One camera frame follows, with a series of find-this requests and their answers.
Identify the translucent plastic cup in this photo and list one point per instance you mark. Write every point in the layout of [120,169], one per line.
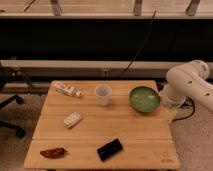
[103,92]

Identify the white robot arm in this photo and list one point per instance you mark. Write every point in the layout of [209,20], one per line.
[188,80]

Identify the black rectangular block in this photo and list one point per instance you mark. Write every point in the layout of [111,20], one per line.
[109,149]

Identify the red chili pepper toy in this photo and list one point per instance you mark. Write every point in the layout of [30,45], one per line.
[53,153]

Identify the green ceramic bowl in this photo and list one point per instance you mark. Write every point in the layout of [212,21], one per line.
[144,99]

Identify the white sponge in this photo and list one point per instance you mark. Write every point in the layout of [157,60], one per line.
[72,119]

